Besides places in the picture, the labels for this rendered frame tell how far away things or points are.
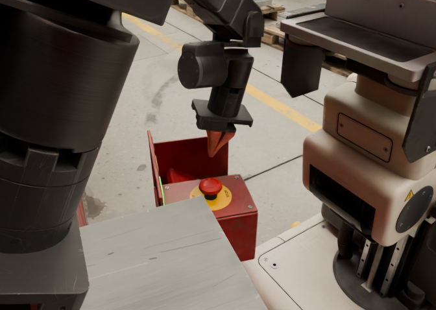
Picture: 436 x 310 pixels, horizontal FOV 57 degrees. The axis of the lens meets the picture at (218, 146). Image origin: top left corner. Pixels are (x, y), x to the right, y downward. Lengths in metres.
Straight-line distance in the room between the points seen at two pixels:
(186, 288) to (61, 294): 0.12
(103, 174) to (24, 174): 1.93
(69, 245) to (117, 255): 0.11
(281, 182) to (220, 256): 1.69
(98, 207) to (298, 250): 0.97
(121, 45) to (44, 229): 0.09
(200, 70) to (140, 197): 1.36
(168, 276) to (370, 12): 0.51
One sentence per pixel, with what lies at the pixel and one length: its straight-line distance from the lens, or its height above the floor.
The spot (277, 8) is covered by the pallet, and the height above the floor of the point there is 0.13.
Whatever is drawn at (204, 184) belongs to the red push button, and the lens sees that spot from 0.67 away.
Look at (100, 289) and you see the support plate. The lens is 0.30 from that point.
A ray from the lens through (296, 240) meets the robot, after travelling 1.33.
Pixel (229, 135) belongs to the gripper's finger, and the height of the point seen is 0.86.
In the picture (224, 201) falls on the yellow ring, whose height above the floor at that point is 0.78.
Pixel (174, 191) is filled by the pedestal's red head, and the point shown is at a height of 0.78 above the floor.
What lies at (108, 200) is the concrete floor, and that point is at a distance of 1.94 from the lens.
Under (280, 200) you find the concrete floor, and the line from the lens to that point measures 1.89.
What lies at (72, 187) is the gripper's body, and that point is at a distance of 0.19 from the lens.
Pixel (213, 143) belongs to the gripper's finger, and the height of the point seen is 0.84.
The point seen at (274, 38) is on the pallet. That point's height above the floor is 0.07.
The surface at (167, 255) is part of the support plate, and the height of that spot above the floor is 1.00.
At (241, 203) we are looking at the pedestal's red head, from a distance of 0.68.
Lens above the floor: 1.23
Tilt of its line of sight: 34 degrees down
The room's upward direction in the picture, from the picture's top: straight up
